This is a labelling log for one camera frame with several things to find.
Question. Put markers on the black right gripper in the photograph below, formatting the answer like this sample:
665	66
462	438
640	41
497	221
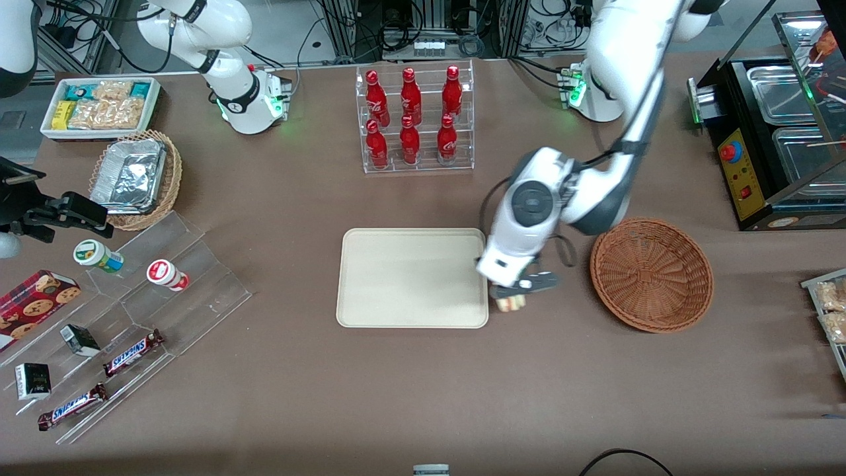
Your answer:
18	206

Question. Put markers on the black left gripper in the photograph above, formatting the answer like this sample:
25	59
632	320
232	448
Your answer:
493	293

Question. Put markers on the triangular sandwich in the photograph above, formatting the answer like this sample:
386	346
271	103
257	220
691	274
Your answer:
513	305

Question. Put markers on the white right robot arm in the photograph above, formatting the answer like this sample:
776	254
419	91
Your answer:
231	99

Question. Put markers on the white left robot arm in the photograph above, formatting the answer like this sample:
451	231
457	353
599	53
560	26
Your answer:
529	205

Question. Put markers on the cream plastic tray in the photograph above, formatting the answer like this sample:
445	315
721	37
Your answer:
410	277

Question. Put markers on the light tan wicker basket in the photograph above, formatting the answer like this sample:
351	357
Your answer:
170	182

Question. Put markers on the brown round wicker basket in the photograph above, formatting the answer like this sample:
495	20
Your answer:
651	274

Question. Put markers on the grey tray of pastries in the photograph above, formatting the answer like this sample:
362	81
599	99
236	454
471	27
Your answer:
809	283

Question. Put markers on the green lid yogurt cup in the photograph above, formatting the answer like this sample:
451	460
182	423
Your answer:
92	254

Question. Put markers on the aluminium foil container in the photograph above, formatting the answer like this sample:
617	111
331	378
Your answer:
129	177

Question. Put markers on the red tartan cookie box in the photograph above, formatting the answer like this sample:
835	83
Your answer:
33	305

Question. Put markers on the yellow snack pack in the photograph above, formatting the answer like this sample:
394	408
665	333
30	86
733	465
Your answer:
63	115

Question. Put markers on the clear bag of crackers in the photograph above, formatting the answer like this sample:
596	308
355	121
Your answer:
109	114
112	90

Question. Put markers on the red lid yogurt cup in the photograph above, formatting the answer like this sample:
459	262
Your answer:
164	273

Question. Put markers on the teal snack pack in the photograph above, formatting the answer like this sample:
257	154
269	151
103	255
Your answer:
140	90
78	92

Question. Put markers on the clear acrylic bottle rack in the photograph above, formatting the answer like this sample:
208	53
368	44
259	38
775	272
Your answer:
426	168

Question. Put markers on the white rectangular snack bin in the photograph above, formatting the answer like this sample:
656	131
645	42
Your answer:
153	106

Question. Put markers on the Snickers chocolate bar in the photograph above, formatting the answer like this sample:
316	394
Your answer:
73	406
132	352

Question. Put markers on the clear acrylic stepped stand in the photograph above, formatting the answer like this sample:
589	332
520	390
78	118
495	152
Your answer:
198	297

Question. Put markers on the small black white carton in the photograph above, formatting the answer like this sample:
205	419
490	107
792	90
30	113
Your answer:
33	381

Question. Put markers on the red cola bottle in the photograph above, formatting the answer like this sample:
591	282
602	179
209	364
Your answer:
377	99
411	98
410	145
452	94
447	142
377	149

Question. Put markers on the small grey device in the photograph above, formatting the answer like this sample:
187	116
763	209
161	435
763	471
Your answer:
431	470

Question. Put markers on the white power strip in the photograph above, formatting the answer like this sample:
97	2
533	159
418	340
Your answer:
429	47

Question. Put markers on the black food warmer cabinet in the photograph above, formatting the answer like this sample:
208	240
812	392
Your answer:
760	198

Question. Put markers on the wrapped pastry bag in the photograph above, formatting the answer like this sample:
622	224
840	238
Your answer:
831	295
835	327

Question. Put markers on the steel food pan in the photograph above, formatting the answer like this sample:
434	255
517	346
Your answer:
780	96
803	158

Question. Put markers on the orange fried skewer food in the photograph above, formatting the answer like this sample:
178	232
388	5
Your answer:
827	43

